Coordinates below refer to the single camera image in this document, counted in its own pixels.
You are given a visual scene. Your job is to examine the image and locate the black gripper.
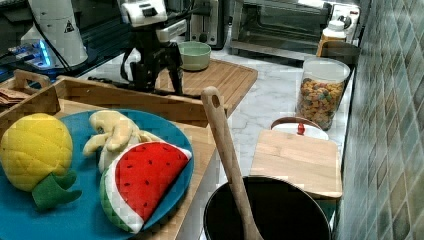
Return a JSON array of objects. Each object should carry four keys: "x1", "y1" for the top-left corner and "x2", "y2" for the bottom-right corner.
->
[{"x1": 130, "y1": 27, "x2": 183, "y2": 95}]

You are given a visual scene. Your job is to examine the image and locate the wooden drawer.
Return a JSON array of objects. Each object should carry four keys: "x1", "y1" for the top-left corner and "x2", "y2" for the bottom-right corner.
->
[{"x1": 53, "y1": 75, "x2": 231, "y2": 129}]

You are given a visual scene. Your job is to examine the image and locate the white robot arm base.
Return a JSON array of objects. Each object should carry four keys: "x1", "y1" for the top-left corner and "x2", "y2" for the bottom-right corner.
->
[{"x1": 21, "y1": 0, "x2": 88, "y2": 70}]

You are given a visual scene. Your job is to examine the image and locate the green ceramic bowl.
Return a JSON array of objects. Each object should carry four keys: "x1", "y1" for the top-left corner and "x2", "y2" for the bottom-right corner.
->
[{"x1": 178, "y1": 41, "x2": 211, "y2": 71}]

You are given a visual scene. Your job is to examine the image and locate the wooden spoon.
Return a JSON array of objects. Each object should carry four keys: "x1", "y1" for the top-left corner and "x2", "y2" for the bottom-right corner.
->
[{"x1": 201, "y1": 86, "x2": 264, "y2": 240}]

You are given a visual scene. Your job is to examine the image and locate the silver toaster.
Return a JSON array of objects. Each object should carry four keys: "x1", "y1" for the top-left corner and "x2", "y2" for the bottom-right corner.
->
[{"x1": 185, "y1": 0, "x2": 228, "y2": 50}]

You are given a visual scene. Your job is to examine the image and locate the large bamboo cutting board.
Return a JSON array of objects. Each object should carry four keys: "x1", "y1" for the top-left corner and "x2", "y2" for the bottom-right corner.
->
[{"x1": 152, "y1": 59, "x2": 258, "y2": 125}]

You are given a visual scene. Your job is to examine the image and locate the yellow plush banana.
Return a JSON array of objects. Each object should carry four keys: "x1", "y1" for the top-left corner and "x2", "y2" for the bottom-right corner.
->
[{"x1": 83, "y1": 110, "x2": 162, "y2": 173}]

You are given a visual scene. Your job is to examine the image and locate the red plush watermelon slice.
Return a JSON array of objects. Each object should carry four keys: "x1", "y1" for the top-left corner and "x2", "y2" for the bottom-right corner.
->
[{"x1": 100, "y1": 142, "x2": 192, "y2": 233}]

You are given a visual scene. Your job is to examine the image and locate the silver toaster oven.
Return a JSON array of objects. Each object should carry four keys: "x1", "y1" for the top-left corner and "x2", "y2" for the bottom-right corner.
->
[{"x1": 230, "y1": 0, "x2": 361, "y2": 60}]

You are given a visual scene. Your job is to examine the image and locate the white lid red knob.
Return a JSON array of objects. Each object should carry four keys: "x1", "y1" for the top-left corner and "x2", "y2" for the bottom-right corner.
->
[{"x1": 270, "y1": 117, "x2": 329, "y2": 140}]

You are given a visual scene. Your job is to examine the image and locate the yellow plush pineapple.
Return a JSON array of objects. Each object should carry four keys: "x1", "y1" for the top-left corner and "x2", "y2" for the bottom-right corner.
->
[{"x1": 1, "y1": 113, "x2": 82, "y2": 211}]

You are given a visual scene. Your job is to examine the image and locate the brown napkins in caddy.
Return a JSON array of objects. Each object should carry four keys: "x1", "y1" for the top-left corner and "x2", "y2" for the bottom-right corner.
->
[{"x1": 0, "y1": 88, "x2": 29, "y2": 106}]

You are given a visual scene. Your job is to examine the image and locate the clear cereal jar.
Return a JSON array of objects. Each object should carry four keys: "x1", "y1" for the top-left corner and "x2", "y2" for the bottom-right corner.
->
[{"x1": 296, "y1": 57, "x2": 350, "y2": 131}]

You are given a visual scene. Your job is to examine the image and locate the blue round plate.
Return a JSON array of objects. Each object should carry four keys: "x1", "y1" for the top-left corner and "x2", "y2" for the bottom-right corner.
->
[{"x1": 0, "y1": 109, "x2": 197, "y2": 240}]

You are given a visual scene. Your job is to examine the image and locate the small light wooden board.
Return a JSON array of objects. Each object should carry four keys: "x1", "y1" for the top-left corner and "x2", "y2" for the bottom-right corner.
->
[{"x1": 250, "y1": 130, "x2": 343, "y2": 199}]

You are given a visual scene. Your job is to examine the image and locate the white capped amber bottle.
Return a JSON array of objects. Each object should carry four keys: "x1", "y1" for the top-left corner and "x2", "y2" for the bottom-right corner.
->
[{"x1": 316, "y1": 20, "x2": 346, "y2": 57}]

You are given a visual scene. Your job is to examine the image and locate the black pot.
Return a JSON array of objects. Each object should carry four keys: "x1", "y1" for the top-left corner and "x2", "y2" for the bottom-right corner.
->
[{"x1": 203, "y1": 176, "x2": 332, "y2": 240}]

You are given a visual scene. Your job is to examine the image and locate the dark cup behind jar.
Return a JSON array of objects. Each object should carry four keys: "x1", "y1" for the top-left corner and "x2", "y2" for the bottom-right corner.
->
[{"x1": 321, "y1": 41, "x2": 360, "y2": 68}]

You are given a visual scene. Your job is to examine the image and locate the wooden caddy with handle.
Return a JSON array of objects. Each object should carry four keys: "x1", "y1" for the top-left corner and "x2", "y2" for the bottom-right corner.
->
[{"x1": 0, "y1": 70, "x2": 60, "y2": 133}]

